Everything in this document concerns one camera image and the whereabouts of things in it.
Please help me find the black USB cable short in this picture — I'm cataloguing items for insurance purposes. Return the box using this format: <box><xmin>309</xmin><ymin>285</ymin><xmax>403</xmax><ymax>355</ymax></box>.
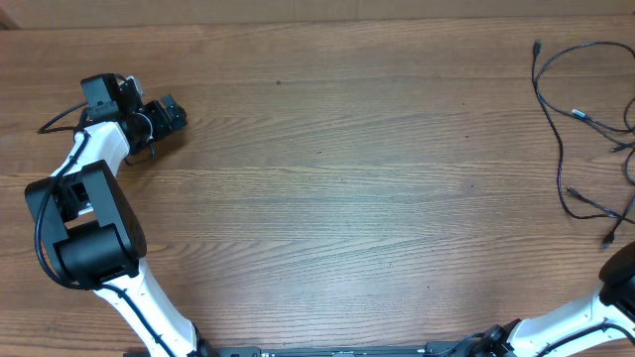
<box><xmin>530</xmin><ymin>39</ymin><xmax>635</xmax><ymax>225</ymax></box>

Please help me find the black USB cable long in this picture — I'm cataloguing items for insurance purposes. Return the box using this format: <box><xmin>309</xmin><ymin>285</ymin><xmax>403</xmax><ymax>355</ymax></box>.
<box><xmin>601</xmin><ymin>96</ymin><xmax>635</xmax><ymax>250</ymax></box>

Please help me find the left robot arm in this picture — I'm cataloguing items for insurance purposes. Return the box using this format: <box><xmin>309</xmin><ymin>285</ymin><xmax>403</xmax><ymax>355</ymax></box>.
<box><xmin>25</xmin><ymin>73</ymin><xmax>215</xmax><ymax>356</ymax></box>

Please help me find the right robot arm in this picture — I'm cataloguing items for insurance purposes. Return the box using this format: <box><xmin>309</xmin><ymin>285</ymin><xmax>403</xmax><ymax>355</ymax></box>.
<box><xmin>467</xmin><ymin>243</ymin><xmax>634</xmax><ymax>357</ymax></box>

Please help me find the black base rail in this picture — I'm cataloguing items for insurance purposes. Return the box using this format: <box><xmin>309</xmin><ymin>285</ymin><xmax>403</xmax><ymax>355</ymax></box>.
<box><xmin>188</xmin><ymin>338</ymin><xmax>478</xmax><ymax>357</ymax></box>

